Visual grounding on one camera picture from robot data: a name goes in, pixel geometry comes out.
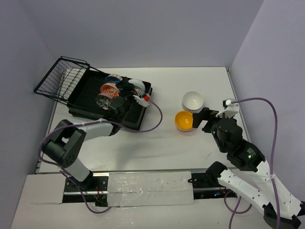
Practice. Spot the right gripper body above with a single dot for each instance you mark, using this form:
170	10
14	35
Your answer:
210	127

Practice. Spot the black drainer tray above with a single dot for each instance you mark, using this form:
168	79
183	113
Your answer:
82	101

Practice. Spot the orange floral bowl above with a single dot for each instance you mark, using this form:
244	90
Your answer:
110	88

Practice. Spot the blue patterned bowl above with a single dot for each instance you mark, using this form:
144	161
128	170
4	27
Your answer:
113	78

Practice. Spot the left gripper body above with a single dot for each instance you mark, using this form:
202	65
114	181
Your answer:
127	90

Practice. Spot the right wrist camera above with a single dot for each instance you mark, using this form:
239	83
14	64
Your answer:
231	108

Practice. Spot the white taped sheet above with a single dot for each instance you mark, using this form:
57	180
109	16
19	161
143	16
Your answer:
149	189

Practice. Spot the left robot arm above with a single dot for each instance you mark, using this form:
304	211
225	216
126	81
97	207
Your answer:
63	144

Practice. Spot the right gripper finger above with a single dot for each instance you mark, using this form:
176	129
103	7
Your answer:
206	114
197	119

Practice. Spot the black mounting rail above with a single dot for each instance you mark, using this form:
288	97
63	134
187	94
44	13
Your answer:
97	193

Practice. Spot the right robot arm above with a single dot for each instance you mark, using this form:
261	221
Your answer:
280	209

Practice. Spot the black wire dish rack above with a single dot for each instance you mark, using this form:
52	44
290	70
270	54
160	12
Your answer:
62	78

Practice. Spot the white cardboard sheet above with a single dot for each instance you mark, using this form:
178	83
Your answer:
40	192

